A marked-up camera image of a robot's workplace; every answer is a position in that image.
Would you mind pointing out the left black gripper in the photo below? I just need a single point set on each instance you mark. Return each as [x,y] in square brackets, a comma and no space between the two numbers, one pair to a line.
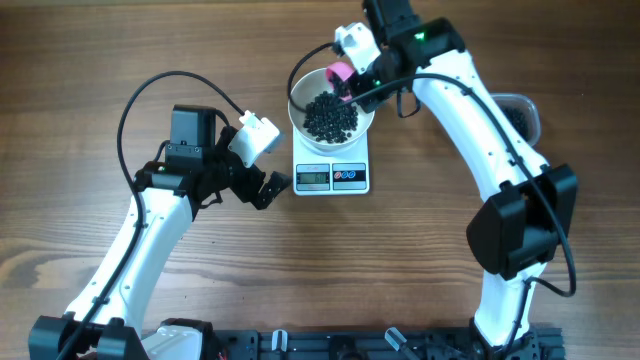
[247,191]

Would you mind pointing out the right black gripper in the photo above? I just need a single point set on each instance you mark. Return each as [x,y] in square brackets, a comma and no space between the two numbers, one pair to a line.
[358,85]

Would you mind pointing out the pink scoop blue handle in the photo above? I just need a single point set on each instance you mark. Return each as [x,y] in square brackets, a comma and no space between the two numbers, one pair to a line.
[338,75]

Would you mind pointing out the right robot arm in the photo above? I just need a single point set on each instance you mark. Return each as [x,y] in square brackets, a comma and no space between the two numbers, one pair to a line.
[527,204]

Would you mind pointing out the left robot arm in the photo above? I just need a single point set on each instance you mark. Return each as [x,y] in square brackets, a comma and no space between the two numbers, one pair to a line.
[203,156]

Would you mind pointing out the white digital kitchen scale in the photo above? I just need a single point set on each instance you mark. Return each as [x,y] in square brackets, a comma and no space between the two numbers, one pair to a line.
[345,171]

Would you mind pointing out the cream bowl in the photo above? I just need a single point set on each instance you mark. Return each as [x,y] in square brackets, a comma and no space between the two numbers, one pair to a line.
[304,92]

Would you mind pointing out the black beans in bowl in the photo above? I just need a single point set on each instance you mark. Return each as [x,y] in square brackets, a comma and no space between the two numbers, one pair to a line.
[327,121]

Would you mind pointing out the clear plastic container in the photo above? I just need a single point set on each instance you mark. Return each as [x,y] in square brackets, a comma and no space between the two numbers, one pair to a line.
[527,106]

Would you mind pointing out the black beans in container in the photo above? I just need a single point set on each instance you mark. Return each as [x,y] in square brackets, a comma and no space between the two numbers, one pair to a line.
[518,120]

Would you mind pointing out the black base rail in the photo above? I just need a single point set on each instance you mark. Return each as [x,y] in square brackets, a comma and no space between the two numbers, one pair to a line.
[350,345]

